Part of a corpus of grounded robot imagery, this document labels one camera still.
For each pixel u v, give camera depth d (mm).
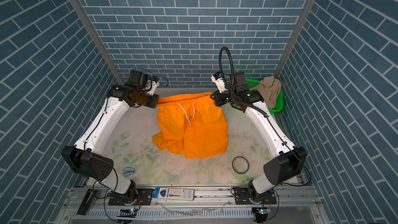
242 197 736
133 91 539
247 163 843
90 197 717
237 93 567
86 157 403
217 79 654
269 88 1083
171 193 737
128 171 790
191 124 866
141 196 729
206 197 758
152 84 652
